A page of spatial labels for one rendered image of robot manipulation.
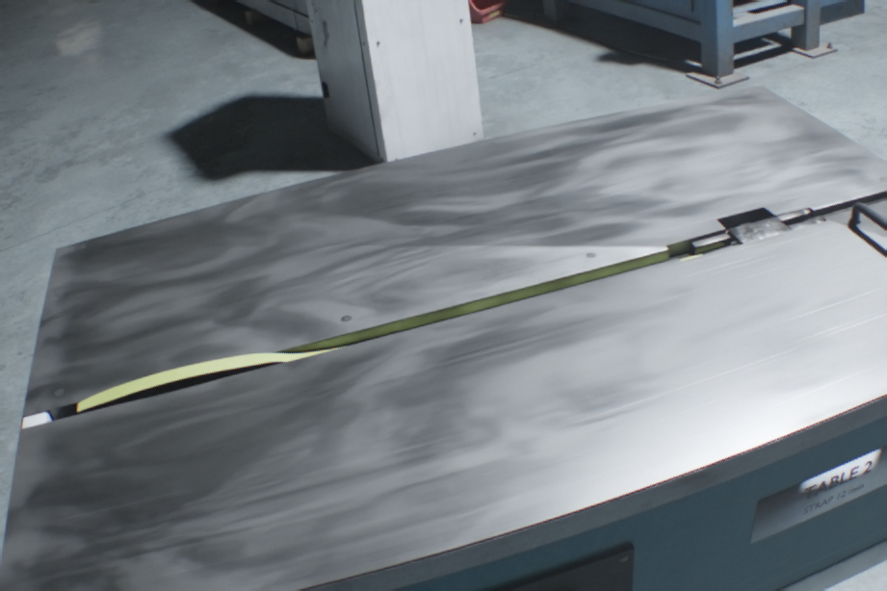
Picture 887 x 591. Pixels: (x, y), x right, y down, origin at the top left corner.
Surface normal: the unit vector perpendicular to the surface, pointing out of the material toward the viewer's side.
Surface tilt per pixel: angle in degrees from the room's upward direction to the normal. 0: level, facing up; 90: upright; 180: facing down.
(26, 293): 0
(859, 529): 90
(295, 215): 0
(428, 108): 90
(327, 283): 0
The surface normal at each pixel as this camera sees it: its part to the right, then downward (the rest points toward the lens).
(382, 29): 0.51, 0.41
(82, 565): -0.11, -0.84
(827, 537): 0.29, 0.49
